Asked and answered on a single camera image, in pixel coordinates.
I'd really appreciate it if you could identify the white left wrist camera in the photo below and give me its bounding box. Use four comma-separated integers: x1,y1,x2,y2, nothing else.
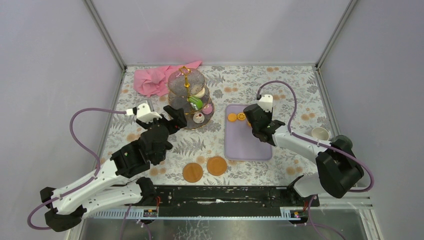
125,102,162,124

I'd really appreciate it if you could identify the grey ceramic mug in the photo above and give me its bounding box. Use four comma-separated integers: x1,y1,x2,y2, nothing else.
331,135,353,150

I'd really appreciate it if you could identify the wooden coaster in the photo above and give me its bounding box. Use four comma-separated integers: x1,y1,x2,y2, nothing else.
182,162,204,183
206,156,228,176

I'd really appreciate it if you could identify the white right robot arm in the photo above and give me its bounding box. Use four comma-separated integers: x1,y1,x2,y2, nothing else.
243,104,364,206

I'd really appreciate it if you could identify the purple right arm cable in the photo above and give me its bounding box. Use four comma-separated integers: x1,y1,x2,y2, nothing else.
256,80,376,240

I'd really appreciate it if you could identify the grey speckled cake ball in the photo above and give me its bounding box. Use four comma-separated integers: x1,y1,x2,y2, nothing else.
192,112,205,124

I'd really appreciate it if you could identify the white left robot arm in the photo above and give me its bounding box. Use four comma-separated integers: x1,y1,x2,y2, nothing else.
40,103,187,232

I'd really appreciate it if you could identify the lilac plastic tray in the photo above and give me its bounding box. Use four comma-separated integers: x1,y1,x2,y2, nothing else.
224,104,273,162

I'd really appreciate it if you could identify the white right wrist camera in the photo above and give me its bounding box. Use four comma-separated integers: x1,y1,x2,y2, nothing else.
257,94,274,113

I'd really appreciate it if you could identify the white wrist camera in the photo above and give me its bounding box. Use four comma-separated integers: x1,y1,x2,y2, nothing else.
125,102,162,124
257,94,274,113

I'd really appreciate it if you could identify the pink cloth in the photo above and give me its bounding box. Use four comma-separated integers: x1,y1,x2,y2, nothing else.
133,60,202,98

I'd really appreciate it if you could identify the right wooden coaster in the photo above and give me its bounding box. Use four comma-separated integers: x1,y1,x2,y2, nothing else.
206,156,228,176

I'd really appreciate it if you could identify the pink sugared cake ball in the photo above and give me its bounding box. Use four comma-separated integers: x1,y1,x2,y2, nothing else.
202,103,214,115

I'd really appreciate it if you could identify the white ceramic mug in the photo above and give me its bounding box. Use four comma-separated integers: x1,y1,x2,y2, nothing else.
311,127,330,141

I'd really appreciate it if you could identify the three-tier glass cake stand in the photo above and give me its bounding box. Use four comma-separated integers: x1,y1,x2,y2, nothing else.
167,66,215,130

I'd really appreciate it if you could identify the yellow jam-dot cookie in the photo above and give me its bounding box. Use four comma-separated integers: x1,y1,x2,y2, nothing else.
236,112,246,121

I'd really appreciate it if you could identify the green striped cake piece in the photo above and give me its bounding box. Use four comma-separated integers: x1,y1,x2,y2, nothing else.
187,96,204,111

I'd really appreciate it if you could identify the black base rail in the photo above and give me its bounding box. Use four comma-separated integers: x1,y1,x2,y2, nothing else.
144,185,320,218

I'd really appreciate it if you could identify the left wooden coaster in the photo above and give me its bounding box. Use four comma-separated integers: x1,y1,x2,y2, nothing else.
182,162,204,183

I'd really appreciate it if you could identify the white glazed donut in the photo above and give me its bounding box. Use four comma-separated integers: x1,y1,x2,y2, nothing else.
193,87,206,99

